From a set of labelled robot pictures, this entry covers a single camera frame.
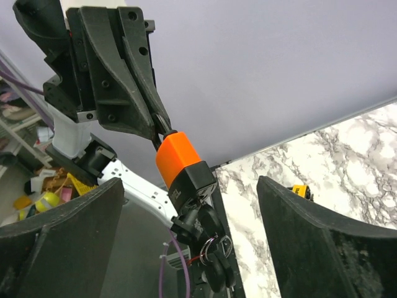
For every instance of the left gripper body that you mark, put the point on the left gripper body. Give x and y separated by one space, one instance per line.
70 91

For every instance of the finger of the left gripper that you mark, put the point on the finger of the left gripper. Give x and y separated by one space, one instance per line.
119 105
136 30

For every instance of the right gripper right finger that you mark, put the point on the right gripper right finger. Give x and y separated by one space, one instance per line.
318 252

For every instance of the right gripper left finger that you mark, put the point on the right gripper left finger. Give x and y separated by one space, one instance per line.
62 252

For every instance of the yellow padlock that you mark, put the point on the yellow padlock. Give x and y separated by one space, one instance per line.
302 191

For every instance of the orange padlock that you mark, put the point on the orange padlock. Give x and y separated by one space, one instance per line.
188 178

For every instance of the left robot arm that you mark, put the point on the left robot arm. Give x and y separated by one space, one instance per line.
99 162

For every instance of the cluttered storage shelf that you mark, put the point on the cluttered storage shelf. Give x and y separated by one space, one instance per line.
31 182

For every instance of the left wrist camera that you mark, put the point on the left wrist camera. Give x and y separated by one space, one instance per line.
70 138

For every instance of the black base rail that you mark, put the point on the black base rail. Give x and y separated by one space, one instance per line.
186 228

